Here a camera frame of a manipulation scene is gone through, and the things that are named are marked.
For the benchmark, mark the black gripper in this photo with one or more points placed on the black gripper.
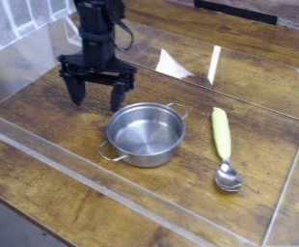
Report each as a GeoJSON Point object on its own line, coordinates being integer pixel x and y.
{"type": "Point", "coordinates": [96, 65]}

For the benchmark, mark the small steel pot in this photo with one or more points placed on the small steel pot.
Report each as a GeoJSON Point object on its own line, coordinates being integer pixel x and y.
{"type": "Point", "coordinates": [144, 133]}

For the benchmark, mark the green handled metal spoon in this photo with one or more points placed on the green handled metal spoon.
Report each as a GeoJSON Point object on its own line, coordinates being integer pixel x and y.
{"type": "Point", "coordinates": [227, 178]}

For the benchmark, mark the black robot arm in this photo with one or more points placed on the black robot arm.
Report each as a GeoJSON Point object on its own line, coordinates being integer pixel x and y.
{"type": "Point", "coordinates": [100, 15]}

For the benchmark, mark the black bar in background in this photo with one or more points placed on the black bar in background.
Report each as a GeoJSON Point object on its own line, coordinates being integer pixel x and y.
{"type": "Point", "coordinates": [247, 14]}

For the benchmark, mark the clear acrylic enclosure wall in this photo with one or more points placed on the clear acrylic enclosure wall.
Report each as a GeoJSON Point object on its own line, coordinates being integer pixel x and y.
{"type": "Point", "coordinates": [203, 60]}

